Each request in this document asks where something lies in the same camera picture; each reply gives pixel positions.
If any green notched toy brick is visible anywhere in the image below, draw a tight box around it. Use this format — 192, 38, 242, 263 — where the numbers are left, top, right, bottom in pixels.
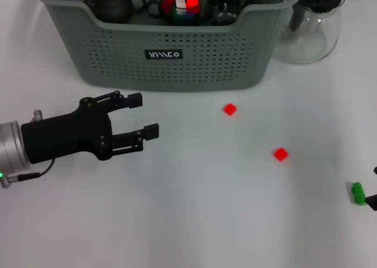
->
350, 181, 368, 206

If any dark clay teapot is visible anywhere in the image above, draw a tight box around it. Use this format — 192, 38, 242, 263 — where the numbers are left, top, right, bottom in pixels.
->
84, 0, 147, 24

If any thin left gripper cable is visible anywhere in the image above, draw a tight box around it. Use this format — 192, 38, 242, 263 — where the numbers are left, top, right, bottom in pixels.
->
0, 158, 57, 189

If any grey-green perforated storage bin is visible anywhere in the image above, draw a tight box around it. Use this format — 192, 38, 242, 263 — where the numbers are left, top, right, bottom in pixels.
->
31, 0, 304, 92

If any glass teacup black holder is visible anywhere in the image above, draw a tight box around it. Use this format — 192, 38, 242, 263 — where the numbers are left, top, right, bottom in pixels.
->
210, 11, 240, 27
146, 0, 206, 27
204, 0, 246, 18

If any dark red long brick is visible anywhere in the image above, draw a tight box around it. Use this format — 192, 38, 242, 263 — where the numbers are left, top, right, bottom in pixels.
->
161, 0, 185, 14

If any round glass pitcher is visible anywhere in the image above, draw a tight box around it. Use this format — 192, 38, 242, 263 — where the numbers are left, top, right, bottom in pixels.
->
272, 0, 347, 64

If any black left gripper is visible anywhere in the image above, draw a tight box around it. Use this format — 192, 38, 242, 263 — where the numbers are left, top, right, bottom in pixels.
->
20, 90, 160, 166

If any small red square brick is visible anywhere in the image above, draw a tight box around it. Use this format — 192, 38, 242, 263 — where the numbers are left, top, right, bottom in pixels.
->
223, 102, 239, 116
273, 147, 289, 162

